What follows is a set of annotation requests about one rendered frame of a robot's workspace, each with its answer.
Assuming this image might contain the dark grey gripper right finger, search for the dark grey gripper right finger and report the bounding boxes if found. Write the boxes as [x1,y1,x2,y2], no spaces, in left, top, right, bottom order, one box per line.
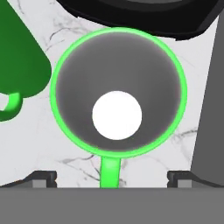
[167,171,224,189]

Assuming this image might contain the grey sink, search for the grey sink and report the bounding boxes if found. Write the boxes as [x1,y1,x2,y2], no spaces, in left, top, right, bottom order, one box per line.
[190,11,224,186]

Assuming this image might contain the dark green mug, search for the dark green mug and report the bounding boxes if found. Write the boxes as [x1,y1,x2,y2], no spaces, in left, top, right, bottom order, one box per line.
[0,0,53,123]

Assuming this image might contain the green mug with white inside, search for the green mug with white inside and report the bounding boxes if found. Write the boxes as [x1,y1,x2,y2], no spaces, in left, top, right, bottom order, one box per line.
[50,26,188,189]

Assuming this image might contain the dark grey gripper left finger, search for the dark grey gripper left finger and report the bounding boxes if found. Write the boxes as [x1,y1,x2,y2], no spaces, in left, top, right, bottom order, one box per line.
[0,171,58,189]

